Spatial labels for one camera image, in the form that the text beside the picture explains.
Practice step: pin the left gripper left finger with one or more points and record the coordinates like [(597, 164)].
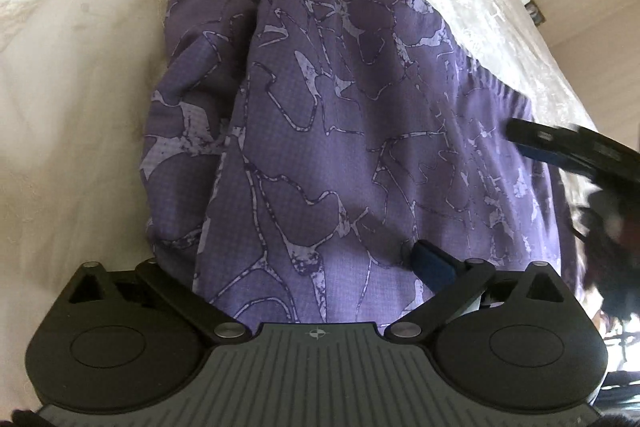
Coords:
[(210, 321)]

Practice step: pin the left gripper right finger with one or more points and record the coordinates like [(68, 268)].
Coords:
[(456, 285)]

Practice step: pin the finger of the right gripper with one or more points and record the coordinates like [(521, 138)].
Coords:
[(576, 150)]

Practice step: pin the purple patterned hooded jacket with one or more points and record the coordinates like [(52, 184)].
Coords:
[(296, 150)]

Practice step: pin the gloved right hand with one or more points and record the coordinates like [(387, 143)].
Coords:
[(610, 235)]

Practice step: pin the white floral bedspread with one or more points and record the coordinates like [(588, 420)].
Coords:
[(76, 79)]

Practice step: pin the dark picture frame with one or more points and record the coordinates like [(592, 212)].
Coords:
[(535, 13)]

